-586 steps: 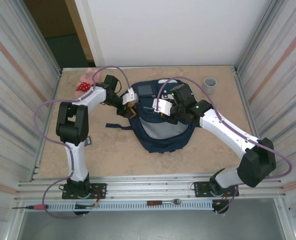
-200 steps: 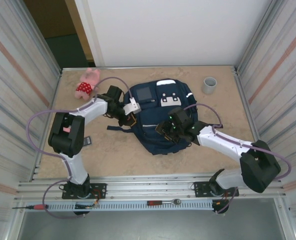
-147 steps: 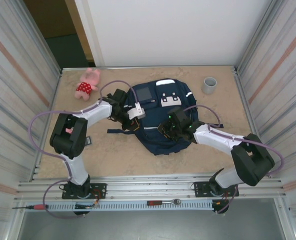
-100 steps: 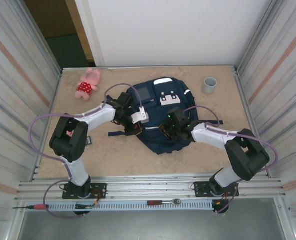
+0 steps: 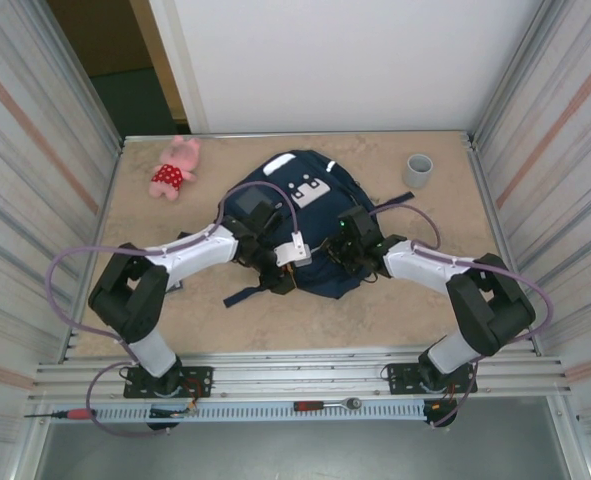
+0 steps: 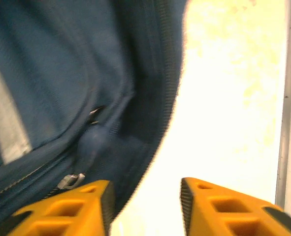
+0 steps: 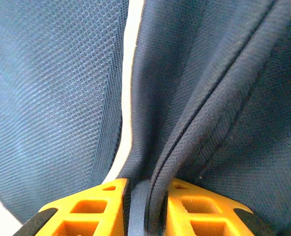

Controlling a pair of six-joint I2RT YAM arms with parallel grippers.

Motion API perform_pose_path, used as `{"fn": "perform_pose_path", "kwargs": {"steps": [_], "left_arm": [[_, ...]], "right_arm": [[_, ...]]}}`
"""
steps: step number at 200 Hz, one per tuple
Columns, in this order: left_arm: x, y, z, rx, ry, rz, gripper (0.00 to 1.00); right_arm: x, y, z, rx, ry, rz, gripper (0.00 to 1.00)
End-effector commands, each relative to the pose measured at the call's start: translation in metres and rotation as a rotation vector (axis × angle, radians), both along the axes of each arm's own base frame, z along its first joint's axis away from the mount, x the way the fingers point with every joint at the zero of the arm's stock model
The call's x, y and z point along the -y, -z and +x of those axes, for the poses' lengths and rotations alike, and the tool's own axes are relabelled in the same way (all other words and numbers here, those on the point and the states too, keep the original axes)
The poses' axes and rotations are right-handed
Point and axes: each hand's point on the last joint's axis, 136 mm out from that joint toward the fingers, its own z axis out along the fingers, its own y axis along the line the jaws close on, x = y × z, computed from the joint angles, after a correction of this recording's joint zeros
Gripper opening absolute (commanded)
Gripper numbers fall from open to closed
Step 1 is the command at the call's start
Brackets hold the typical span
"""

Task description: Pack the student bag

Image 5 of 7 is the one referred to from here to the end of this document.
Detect navy blue backpack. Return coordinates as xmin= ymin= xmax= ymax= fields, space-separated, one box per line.
xmin=217 ymin=149 xmax=414 ymax=309

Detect grey cup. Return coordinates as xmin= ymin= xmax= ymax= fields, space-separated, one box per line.
xmin=402 ymin=153 xmax=435 ymax=190

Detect pink plush toy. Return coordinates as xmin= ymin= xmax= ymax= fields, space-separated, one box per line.
xmin=148 ymin=134 xmax=202 ymax=203

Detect corrugated side panel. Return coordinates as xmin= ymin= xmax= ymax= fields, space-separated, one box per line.
xmin=0 ymin=0 xmax=126 ymax=480
xmin=467 ymin=0 xmax=591 ymax=480

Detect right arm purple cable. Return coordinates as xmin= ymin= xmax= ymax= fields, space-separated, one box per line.
xmin=372 ymin=202 xmax=556 ymax=429

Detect aluminium frame rail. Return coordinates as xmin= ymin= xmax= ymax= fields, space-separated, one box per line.
xmin=27 ymin=349 xmax=574 ymax=406

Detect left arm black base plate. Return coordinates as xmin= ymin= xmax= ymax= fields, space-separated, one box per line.
xmin=123 ymin=366 xmax=215 ymax=400

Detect red handled ratchet wrench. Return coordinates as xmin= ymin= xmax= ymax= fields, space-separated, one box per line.
xmin=293 ymin=397 xmax=364 ymax=412

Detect white slotted cable duct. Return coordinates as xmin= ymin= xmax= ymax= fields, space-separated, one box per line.
xmin=94 ymin=402 xmax=426 ymax=424

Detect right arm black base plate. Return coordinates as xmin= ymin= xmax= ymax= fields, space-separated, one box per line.
xmin=387 ymin=362 xmax=479 ymax=396

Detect red black power wires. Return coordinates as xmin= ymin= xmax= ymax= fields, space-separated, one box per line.
xmin=422 ymin=382 xmax=471 ymax=426
xmin=147 ymin=377 xmax=211 ymax=419

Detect red handled screwdriver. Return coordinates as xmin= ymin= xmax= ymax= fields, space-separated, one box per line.
xmin=23 ymin=408 xmax=96 ymax=420

